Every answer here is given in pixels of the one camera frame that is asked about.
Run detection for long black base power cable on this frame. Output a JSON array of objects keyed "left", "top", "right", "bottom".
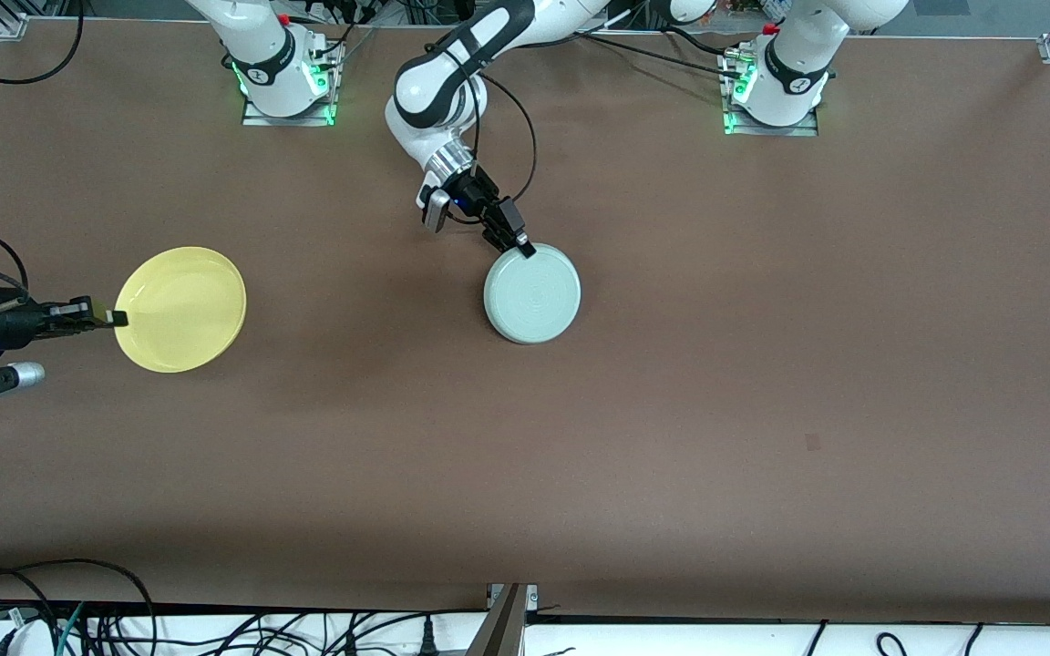
[{"left": 578, "top": 31, "right": 745, "bottom": 81}]

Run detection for black cables at arm base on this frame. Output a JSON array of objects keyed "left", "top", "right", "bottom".
[{"left": 306, "top": 0, "right": 382, "bottom": 76}]

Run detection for aluminium frame post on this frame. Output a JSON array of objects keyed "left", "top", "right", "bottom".
[{"left": 465, "top": 583, "right": 540, "bottom": 656}]

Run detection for black arm-routed cable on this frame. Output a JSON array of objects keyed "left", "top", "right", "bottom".
[
  {"left": 466, "top": 73, "right": 540, "bottom": 206},
  {"left": 0, "top": 0, "right": 86, "bottom": 297}
]

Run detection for yellow round plate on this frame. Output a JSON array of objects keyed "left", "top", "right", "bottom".
[{"left": 114, "top": 246, "right": 248, "bottom": 374}]

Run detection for pale green round plate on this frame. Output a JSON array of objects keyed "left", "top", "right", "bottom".
[{"left": 483, "top": 243, "right": 582, "bottom": 346}]

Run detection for short black base cable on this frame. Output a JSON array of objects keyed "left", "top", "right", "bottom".
[{"left": 666, "top": 26, "right": 737, "bottom": 54}]

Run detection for large black looping cable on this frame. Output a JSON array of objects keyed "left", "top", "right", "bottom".
[{"left": 0, "top": 557, "right": 159, "bottom": 656}]

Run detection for brown table cover sheet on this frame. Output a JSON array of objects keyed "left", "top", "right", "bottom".
[{"left": 0, "top": 18, "right": 1050, "bottom": 626}]

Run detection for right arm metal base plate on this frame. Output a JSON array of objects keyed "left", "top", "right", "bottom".
[{"left": 242, "top": 41, "right": 340, "bottom": 128}]

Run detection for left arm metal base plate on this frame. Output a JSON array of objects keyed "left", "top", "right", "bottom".
[{"left": 721, "top": 50, "right": 820, "bottom": 138}]

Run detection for green cable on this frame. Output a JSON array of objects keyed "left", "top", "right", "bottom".
[{"left": 55, "top": 600, "right": 87, "bottom": 656}]

